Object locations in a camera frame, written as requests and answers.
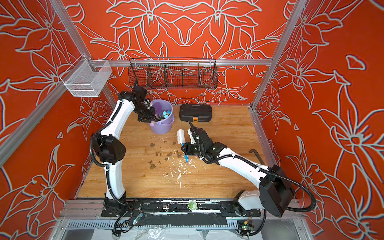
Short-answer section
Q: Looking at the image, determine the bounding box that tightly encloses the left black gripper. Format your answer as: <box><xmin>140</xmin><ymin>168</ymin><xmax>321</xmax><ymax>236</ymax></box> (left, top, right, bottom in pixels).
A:
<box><xmin>134</xmin><ymin>104</ymin><xmax>158</xmax><ymax>122</ymax></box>

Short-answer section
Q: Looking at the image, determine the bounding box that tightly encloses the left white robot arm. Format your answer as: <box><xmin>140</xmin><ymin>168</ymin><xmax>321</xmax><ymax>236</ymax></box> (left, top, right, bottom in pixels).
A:
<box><xmin>89</xmin><ymin>86</ymin><xmax>159</xmax><ymax>212</ymax></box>

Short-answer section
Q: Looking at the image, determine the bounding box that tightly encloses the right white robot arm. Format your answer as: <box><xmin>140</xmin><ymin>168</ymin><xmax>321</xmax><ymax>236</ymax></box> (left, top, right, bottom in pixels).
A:
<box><xmin>177</xmin><ymin>125</ymin><xmax>317</xmax><ymax>218</ymax></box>

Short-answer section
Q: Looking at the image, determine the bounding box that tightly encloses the purple plastic bucket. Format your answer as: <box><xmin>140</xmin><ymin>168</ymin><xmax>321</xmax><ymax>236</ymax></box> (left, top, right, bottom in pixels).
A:
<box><xmin>150</xmin><ymin>100</ymin><xmax>175</xmax><ymax>135</ymax></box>

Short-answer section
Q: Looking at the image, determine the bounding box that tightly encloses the black plastic tool case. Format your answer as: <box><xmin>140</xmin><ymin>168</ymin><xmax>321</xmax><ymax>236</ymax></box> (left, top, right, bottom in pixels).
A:
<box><xmin>179</xmin><ymin>104</ymin><xmax>213</xmax><ymax>123</ymax></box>

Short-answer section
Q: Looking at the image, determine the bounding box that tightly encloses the black hex key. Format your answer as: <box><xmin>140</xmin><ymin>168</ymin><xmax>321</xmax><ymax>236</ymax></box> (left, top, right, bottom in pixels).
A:
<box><xmin>249</xmin><ymin>149</ymin><xmax>265</xmax><ymax>165</ymax></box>

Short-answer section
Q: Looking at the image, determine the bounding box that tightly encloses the green round sticker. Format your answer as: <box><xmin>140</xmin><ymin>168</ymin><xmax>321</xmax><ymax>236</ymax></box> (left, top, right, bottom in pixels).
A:
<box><xmin>188</xmin><ymin>200</ymin><xmax>198</xmax><ymax>211</ymax></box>

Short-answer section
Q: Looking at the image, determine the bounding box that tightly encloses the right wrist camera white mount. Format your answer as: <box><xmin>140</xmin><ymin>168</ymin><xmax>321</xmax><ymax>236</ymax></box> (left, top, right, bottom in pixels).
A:
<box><xmin>188</xmin><ymin>129</ymin><xmax>196</xmax><ymax>144</ymax></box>

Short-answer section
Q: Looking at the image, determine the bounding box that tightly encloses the black wire wall basket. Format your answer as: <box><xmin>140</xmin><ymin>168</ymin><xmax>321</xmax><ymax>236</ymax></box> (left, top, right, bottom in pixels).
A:
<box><xmin>128</xmin><ymin>57</ymin><xmax>219</xmax><ymax>90</ymax></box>

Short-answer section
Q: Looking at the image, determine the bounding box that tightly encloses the white wire mesh basket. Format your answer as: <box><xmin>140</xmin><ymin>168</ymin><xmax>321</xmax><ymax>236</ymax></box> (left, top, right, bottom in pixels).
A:
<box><xmin>59</xmin><ymin>55</ymin><xmax>113</xmax><ymax>98</ymax></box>

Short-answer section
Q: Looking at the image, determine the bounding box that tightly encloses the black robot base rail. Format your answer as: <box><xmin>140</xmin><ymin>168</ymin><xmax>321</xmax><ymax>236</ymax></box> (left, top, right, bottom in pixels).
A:
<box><xmin>101</xmin><ymin>198</ymin><xmax>262</xmax><ymax>228</ymax></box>

